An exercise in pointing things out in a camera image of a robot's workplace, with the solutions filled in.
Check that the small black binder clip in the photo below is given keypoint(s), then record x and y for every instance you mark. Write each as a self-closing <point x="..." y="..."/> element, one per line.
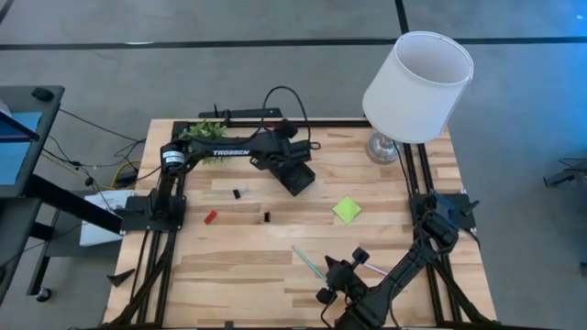
<point x="267" y="217"/>

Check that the green plant in white pot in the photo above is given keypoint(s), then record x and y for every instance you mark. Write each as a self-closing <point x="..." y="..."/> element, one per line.
<point x="208" y="129"/>

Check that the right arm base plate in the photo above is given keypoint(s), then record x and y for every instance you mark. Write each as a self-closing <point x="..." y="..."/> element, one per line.
<point x="463" y="221"/>

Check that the blue screen monitor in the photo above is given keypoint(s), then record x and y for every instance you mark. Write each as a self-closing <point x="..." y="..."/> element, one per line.
<point x="14" y="156"/>

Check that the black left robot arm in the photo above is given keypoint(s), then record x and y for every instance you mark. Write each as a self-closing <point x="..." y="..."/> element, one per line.
<point x="206" y="149"/>

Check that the black computer mouse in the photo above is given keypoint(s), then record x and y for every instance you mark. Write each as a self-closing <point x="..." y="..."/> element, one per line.
<point x="42" y="94"/>

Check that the black mesh desk organizer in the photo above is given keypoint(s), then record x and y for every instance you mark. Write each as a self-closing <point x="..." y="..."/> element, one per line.
<point x="298" y="181"/>

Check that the black aluminium rig frame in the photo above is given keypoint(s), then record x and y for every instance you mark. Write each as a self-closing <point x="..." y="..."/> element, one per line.
<point x="321" y="123"/>

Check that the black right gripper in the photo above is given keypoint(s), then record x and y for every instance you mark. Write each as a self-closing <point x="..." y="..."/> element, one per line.
<point x="344" y="277"/>

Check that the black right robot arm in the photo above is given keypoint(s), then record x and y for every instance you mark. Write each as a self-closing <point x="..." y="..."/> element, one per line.
<point x="403" y="270"/>

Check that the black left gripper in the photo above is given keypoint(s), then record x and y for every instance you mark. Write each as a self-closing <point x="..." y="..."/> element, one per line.
<point x="280" y="146"/>

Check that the purple pen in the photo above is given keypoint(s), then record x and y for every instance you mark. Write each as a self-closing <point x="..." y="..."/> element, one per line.
<point x="378" y="270"/>

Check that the black wedge piece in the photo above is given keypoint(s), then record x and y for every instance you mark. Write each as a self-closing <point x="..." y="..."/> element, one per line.
<point x="121" y="277"/>

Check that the green sticky note pad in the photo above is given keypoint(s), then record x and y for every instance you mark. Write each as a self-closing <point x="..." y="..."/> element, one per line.
<point x="347" y="211"/>

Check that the white paper box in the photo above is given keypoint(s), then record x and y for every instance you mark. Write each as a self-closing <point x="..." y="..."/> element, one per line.
<point x="96" y="234"/>

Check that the red eraser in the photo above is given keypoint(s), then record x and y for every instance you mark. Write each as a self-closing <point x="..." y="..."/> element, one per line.
<point x="210" y="217"/>

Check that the black power adapter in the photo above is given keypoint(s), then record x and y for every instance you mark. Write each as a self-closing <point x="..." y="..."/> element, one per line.
<point x="127" y="179"/>

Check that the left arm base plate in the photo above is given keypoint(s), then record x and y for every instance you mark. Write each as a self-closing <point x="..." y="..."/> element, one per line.
<point x="137" y="217"/>

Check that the white-shade silver table lamp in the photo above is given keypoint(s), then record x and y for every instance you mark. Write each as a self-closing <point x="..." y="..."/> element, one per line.
<point x="413" y="105"/>

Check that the black side desk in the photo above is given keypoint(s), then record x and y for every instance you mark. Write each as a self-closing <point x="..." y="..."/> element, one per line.
<point x="69" y="201"/>

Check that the black caster wheel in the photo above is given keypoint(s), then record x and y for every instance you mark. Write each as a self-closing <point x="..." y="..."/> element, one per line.
<point x="43" y="294"/>

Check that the teal pencil with yellow bands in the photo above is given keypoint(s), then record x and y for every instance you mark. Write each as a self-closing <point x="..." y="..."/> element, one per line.
<point x="307" y="262"/>

